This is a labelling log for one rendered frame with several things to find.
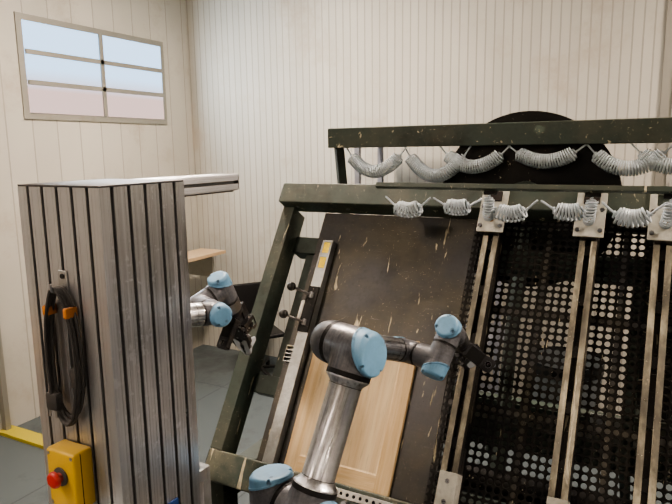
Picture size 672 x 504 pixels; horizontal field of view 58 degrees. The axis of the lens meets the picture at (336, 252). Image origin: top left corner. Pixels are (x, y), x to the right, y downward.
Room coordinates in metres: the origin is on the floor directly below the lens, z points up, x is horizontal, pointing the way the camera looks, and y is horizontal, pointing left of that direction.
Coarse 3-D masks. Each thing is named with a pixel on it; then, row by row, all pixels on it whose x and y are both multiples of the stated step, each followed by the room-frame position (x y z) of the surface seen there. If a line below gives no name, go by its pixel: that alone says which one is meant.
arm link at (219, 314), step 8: (192, 304) 1.83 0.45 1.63; (200, 304) 1.84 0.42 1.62; (208, 304) 1.85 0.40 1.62; (216, 304) 1.85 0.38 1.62; (224, 304) 1.85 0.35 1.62; (192, 312) 1.80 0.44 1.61; (200, 312) 1.81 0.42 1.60; (208, 312) 1.83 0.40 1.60; (216, 312) 1.82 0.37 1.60; (224, 312) 1.84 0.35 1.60; (192, 320) 1.79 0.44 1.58; (200, 320) 1.81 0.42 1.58; (208, 320) 1.83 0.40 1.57; (216, 320) 1.82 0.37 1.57; (224, 320) 1.84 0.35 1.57
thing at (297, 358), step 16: (320, 256) 2.60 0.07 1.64; (320, 272) 2.55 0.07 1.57; (320, 288) 2.51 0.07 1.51; (320, 304) 2.51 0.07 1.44; (304, 336) 2.41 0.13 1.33; (304, 352) 2.39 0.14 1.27; (288, 368) 2.36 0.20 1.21; (288, 384) 2.32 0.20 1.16; (288, 400) 2.28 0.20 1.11; (288, 416) 2.27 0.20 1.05; (272, 432) 2.24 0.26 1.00; (272, 448) 2.20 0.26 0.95
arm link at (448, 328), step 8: (440, 320) 1.78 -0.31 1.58; (448, 320) 1.77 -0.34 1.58; (456, 320) 1.77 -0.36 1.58; (440, 328) 1.77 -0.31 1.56; (448, 328) 1.76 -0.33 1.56; (456, 328) 1.75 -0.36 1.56; (440, 336) 1.77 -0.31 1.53; (448, 336) 1.75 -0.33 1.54; (456, 336) 1.77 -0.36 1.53; (464, 336) 1.81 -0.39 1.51; (456, 344) 1.77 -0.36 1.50
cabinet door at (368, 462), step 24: (312, 360) 2.36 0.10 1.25; (312, 384) 2.30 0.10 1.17; (384, 384) 2.19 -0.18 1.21; (408, 384) 2.15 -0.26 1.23; (312, 408) 2.25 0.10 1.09; (360, 408) 2.17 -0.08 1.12; (384, 408) 2.13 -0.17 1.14; (312, 432) 2.20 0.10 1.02; (360, 432) 2.12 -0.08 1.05; (384, 432) 2.08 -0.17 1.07; (288, 456) 2.18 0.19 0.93; (360, 456) 2.07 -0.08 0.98; (384, 456) 2.03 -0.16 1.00; (336, 480) 2.05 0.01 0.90; (360, 480) 2.02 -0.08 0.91; (384, 480) 1.99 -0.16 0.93
